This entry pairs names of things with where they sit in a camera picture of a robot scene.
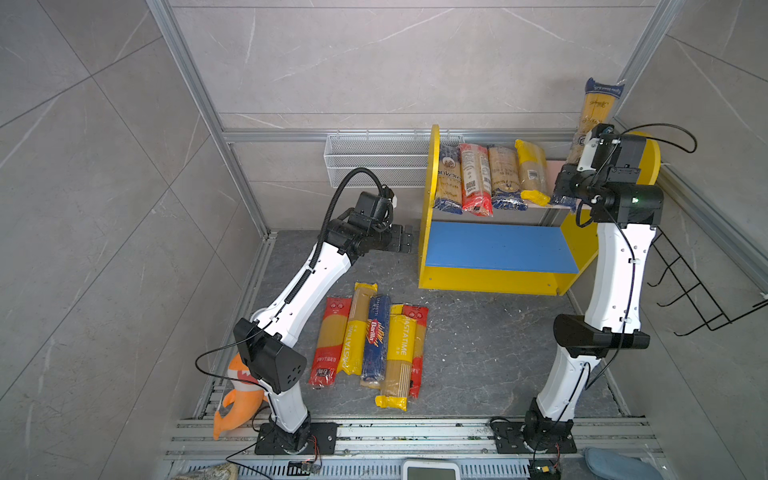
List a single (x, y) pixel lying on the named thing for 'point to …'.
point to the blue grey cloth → (611, 465)
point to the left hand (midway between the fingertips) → (399, 228)
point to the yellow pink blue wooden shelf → (542, 249)
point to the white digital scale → (430, 470)
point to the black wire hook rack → (707, 309)
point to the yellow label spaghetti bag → (351, 353)
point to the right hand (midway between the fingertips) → (569, 170)
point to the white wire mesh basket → (400, 161)
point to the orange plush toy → (244, 399)
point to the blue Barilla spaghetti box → (377, 338)
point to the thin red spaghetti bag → (421, 316)
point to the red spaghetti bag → (329, 345)
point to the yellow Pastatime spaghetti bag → (396, 386)
